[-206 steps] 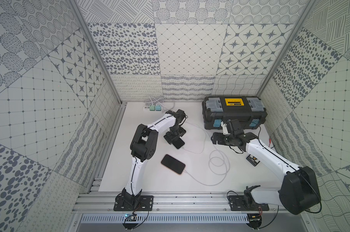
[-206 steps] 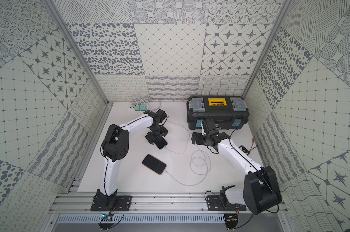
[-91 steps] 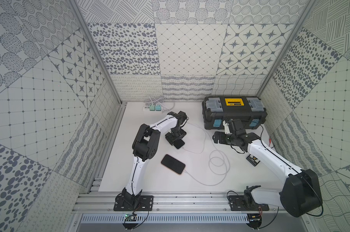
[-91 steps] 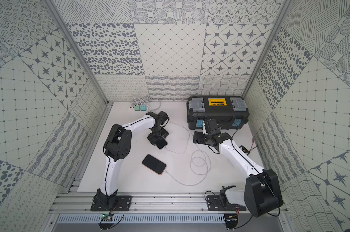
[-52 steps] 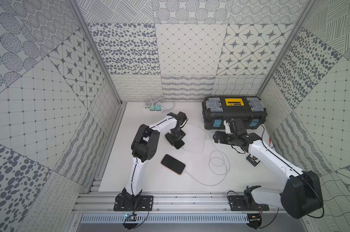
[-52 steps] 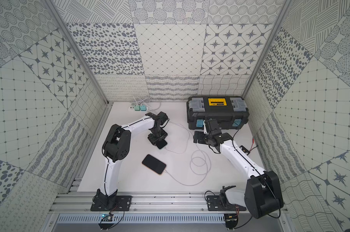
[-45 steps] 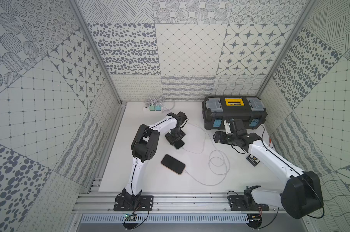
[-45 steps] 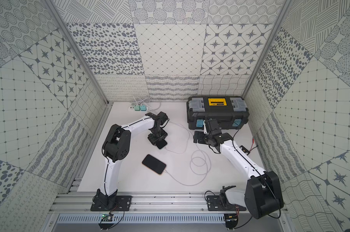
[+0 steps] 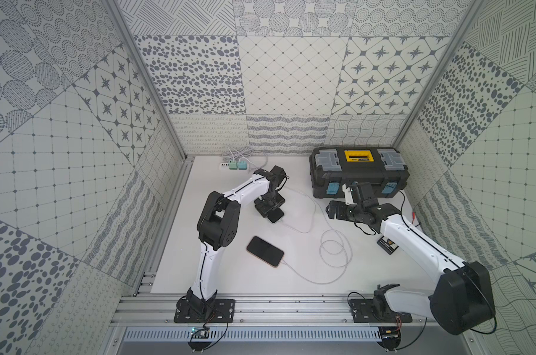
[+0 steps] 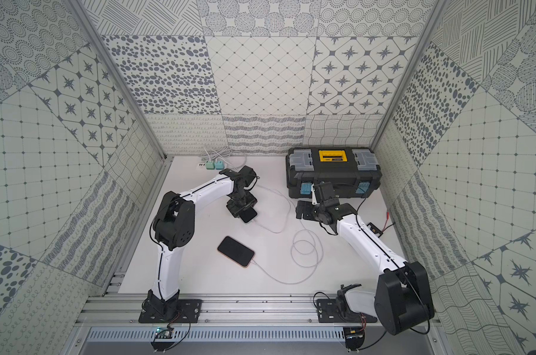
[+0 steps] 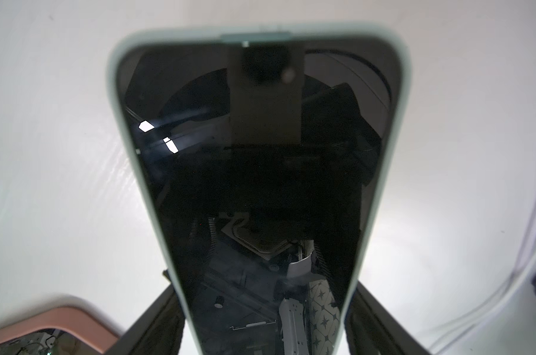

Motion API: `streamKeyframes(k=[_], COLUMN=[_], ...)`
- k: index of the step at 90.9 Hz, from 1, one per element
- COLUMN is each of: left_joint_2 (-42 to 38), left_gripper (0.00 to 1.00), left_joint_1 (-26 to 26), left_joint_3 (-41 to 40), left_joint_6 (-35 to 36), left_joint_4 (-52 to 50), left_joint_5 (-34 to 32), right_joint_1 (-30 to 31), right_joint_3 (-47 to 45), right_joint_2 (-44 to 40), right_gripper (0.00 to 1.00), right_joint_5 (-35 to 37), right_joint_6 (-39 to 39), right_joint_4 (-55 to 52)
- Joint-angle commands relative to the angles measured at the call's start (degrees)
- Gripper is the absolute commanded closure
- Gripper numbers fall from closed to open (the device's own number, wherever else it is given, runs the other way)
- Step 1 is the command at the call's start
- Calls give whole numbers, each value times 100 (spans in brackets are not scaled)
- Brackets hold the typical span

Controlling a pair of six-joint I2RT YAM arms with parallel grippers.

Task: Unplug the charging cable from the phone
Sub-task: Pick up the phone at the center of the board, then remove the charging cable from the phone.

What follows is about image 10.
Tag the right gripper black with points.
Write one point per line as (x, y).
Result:
(306, 211)

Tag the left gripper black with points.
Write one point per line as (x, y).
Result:
(242, 208)

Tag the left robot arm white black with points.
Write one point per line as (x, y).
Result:
(173, 228)

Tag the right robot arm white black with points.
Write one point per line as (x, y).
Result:
(402, 298)

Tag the white power strip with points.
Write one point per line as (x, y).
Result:
(201, 165)

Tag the small black connector box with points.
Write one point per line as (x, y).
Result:
(375, 230)

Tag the right circuit board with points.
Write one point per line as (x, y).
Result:
(354, 338)

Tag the circuit board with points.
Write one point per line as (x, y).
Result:
(163, 340)
(354, 338)

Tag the left circuit board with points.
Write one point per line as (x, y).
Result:
(163, 340)

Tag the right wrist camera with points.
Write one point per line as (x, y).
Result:
(316, 194)

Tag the black toolbox yellow handle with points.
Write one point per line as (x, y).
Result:
(353, 172)

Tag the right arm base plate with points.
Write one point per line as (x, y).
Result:
(335, 311)

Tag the aluminium front rail frame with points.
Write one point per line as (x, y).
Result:
(215, 309)

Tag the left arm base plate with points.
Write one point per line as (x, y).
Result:
(173, 311)

